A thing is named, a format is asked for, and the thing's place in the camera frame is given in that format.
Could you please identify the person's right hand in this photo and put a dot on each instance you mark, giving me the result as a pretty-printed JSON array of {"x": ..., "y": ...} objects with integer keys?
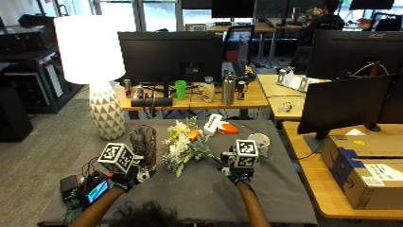
[{"x": 240, "y": 175}]

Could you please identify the person's left hand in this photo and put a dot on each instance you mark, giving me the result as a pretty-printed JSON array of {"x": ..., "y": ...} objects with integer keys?
[{"x": 125, "y": 182}]

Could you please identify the white and orange flower bouquet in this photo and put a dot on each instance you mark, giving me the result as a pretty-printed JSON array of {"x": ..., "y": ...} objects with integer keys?
[{"x": 185, "y": 146}]

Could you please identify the white marker cube right glove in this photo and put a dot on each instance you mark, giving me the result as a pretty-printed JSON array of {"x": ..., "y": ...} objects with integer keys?
[{"x": 246, "y": 153}]

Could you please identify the white marker cube glove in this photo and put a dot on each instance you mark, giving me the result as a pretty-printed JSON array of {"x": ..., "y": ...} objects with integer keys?
[
  {"x": 115, "y": 157},
  {"x": 246, "y": 153}
]

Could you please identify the white marker cube left glove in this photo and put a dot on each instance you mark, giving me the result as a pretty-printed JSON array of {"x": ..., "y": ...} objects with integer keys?
[{"x": 115, "y": 157}]

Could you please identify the dark grey table cloth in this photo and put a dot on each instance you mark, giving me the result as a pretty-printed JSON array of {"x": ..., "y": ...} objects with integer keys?
[{"x": 201, "y": 195}]

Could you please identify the wrist device with blue screen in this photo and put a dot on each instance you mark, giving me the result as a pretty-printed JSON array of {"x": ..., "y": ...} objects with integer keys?
[{"x": 95, "y": 191}]

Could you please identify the white and orange glue gun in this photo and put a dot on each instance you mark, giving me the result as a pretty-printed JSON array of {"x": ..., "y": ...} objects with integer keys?
[{"x": 214, "y": 123}]

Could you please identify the small black electronics box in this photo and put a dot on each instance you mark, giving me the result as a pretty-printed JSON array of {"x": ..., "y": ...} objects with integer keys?
[{"x": 68, "y": 187}]

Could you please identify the wooden desk with cardboard boxes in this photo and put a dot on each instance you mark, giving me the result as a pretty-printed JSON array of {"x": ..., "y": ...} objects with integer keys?
[{"x": 306, "y": 176}]

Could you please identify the wooden desk with bottles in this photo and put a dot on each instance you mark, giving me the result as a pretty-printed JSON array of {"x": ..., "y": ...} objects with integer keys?
[{"x": 254, "y": 99}]

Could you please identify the clear crumpled plastic wrapper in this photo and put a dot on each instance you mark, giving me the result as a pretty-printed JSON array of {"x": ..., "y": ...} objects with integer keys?
[{"x": 286, "y": 107}]

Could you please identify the blue and red drink can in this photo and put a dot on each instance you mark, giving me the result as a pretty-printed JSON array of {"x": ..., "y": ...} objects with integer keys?
[{"x": 240, "y": 91}]

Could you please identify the clear bottle with yellow liquid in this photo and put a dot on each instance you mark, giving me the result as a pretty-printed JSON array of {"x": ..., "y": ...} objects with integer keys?
[{"x": 207, "y": 91}]

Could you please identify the stainless steel bottle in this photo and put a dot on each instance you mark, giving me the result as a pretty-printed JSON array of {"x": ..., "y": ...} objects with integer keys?
[{"x": 228, "y": 90}]

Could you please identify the black cylinder speaker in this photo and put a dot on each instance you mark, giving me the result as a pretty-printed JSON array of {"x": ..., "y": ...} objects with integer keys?
[{"x": 150, "y": 101}]

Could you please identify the wooden desk with white items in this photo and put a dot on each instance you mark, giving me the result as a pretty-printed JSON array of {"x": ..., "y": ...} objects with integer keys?
[{"x": 279, "y": 93}]

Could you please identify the green plastic cup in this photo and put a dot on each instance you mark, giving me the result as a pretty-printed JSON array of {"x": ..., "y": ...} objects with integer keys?
[{"x": 181, "y": 90}]

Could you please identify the dark drink can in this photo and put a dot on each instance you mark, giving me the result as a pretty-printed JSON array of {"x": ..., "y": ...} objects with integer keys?
[{"x": 126, "y": 89}]

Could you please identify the white packages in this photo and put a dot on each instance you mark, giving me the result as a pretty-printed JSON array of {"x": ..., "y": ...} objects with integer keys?
[{"x": 295, "y": 80}]

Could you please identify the white paper sheet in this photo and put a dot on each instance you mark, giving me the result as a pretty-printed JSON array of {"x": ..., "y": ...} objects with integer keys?
[{"x": 355, "y": 132}]

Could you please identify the black monitor with round foot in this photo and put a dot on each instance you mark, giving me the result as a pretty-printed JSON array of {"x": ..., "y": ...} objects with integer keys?
[{"x": 341, "y": 102}]

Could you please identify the flat cardboard box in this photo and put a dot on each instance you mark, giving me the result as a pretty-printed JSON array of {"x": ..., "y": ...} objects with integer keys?
[{"x": 371, "y": 145}]

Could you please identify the large cardboard box with label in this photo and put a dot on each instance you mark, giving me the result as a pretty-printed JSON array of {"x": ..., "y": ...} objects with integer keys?
[{"x": 373, "y": 186}]

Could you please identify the black case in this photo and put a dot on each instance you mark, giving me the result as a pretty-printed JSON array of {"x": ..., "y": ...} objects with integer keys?
[{"x": 12, "y": 113}]

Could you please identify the black monitor on wooden desk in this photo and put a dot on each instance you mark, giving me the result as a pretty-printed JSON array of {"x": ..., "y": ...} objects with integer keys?
[{"x": 167, "y": 53}]

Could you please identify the black mesh office chair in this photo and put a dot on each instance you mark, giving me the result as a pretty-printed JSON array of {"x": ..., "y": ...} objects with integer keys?
[{"x": 239, "y": 41}]

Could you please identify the white lamp with patterned base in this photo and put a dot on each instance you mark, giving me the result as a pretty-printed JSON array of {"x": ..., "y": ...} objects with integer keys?
[{"x": 89, "y": 50}]

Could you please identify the black equipment shelf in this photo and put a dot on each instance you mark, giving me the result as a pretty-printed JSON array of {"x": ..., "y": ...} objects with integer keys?
[{"x": 33, "y": 72}]

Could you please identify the black monitor with silver logo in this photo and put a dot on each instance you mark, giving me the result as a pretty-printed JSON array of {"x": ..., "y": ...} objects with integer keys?
[{"x": 348, "y": 50}]

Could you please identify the black background monitor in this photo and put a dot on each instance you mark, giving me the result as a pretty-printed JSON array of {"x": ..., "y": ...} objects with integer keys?
[{"x": 232, "y": 8}]

